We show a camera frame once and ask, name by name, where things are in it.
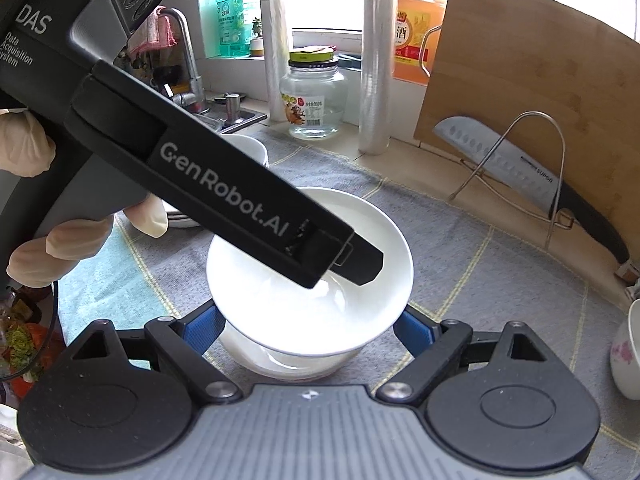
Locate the white plate with large stain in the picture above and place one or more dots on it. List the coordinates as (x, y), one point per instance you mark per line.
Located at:
(184, 224)

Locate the white bowl with pink flowers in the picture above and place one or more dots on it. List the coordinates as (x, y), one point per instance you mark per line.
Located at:
(250, 280)
(627, 360)
(260, 360)

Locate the glass jar with yellow lid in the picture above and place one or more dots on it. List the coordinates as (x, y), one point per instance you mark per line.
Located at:
(312, 90)

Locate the bowl of vegetables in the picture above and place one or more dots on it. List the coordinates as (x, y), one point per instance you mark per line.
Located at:
(25, 340)

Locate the person's left hand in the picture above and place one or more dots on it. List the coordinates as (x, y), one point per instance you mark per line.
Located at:
(30, 145)

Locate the steel faucet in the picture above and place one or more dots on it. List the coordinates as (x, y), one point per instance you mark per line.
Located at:
(192, 80)

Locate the white plastic bag roll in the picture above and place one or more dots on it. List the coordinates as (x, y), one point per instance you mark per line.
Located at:
(276, 60)

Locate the small potted plant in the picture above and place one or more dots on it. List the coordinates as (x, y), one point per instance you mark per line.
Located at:
(257, 47)

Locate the green detergent bottle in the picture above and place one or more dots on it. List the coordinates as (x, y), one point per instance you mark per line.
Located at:
(232, 20)

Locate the grey and blue checked towel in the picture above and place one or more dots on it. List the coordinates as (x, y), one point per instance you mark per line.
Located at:
(475, 285)

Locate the pink cloth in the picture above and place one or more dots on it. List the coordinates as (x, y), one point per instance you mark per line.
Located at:
(162, 30)

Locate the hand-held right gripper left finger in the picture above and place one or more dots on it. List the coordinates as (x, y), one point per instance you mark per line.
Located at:
(202, 327)

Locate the steel sink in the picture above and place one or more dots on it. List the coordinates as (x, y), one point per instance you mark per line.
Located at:
(250, 117)

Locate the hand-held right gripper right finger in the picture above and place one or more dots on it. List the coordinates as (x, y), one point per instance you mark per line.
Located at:
(416, 330)

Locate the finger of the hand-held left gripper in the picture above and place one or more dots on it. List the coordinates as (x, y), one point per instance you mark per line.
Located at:
(365, 262)

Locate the orange bottle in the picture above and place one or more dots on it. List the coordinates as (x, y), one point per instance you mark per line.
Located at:
(412, 35)

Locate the steel soap dispenser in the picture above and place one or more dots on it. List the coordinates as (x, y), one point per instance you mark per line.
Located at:
(231, 110)

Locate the white plate with small spot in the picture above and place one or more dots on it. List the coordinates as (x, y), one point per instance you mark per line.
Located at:
(177, 211)

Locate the clear cling film roll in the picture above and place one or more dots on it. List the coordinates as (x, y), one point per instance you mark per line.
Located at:
(377, 60)

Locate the wooden cutting board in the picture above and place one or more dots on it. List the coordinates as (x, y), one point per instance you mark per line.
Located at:
(525, 60)

